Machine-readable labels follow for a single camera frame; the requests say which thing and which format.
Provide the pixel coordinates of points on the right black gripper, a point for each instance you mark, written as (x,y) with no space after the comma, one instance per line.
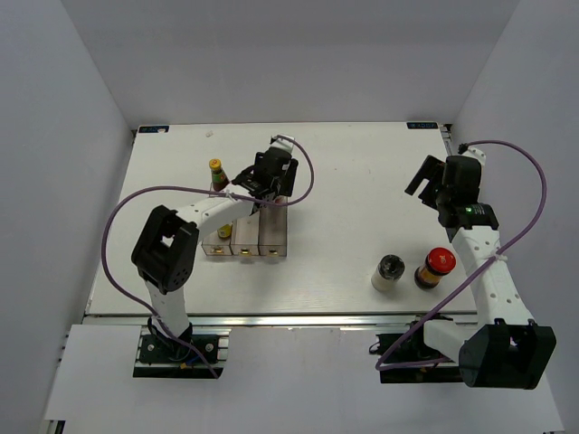
(431,170)

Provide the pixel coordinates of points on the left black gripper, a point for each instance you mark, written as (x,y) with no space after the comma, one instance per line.
(288,181)

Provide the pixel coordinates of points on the red chili sauce bottle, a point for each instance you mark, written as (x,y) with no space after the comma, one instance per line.
(220,180)

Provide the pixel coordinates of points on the small yellow label bottle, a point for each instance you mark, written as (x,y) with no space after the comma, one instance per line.
(225,231)

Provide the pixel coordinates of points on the black grinder white bottle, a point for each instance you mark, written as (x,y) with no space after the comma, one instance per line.
(388,272)

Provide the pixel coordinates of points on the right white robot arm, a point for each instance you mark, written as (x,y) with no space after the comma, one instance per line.
(509,349)

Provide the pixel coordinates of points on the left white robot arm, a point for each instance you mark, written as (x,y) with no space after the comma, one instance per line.
(165,251)

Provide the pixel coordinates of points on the right clear organizer bin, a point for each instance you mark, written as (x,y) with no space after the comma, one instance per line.
(273,230)

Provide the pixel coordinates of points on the clear organizer bin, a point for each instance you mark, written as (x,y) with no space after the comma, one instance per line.
(273,230)
(245,236)
(212,245)

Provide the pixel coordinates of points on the right blue table label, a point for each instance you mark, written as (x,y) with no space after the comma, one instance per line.
(422,125)

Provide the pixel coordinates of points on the blue table label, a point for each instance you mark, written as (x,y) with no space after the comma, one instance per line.
(153,129)
(422,125)

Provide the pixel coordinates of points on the middle clear organizer bin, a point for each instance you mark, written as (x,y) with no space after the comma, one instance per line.
(245,236)

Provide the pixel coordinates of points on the red lid brown jar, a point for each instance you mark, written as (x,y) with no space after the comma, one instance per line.
(438,263)

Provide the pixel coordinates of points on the left clear organizer bin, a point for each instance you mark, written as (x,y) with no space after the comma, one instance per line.
(212,245)

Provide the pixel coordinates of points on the left blue table label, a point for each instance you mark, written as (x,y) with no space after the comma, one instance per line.
(153,129)

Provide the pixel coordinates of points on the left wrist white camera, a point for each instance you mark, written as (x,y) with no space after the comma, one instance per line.
(283,142)

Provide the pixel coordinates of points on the wrist white camera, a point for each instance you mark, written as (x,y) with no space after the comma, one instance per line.
(283,142)
(472,152)

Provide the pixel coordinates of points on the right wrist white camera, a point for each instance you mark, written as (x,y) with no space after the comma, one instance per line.
(472,152)

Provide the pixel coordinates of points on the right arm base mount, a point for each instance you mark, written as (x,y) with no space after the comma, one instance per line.
(412,349)

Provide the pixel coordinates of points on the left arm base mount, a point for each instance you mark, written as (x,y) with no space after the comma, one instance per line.
(158,357)

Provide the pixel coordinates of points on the aluminium table front rail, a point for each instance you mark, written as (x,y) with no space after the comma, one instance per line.
(279,320)

